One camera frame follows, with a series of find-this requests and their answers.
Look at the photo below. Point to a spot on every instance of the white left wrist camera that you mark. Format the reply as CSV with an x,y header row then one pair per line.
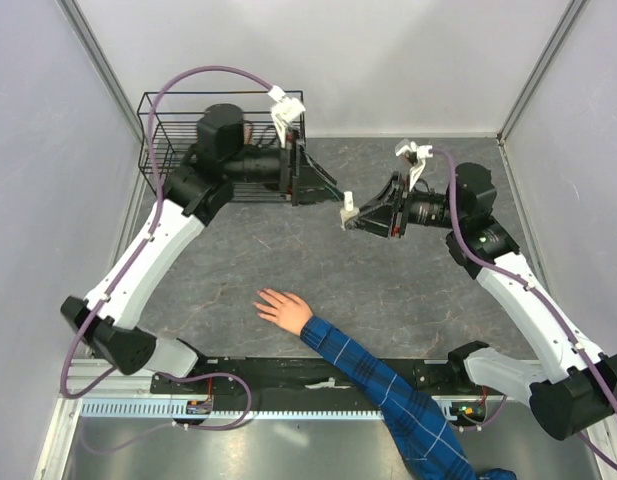
x,y
284,112

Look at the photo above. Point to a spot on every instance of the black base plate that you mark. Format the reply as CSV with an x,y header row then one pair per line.
x,y
312,383

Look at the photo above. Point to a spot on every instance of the clear nail polish bottle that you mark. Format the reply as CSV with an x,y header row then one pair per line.
x,y
347,215

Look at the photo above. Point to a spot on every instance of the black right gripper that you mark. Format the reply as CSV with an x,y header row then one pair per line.
x,y
388,219

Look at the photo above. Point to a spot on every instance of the white nail polish cap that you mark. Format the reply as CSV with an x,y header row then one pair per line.
x,y
348,201

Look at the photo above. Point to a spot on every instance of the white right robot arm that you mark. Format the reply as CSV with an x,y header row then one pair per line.
x,y
574,385

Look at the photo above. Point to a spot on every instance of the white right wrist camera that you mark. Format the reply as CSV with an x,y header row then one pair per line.
x,y
416,156

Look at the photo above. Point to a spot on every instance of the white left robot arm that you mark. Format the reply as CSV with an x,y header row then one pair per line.
x,y
219,167

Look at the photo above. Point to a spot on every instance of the grey cable duct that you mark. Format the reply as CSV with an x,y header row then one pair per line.
x,y
181,409

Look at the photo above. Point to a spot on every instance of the blue plaid sleeve forearm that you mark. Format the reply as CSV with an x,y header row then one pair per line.
x,y
418,426

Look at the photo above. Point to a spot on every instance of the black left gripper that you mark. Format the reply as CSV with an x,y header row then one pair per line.
x,y
301,168

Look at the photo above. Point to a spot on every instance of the black wire rack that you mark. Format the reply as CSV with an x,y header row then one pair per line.
x,y
171,124

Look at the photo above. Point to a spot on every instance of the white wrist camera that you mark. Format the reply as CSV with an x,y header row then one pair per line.
x,y
416,156
284,112

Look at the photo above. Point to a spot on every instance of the person's hand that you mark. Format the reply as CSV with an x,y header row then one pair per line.
x,y
283,309

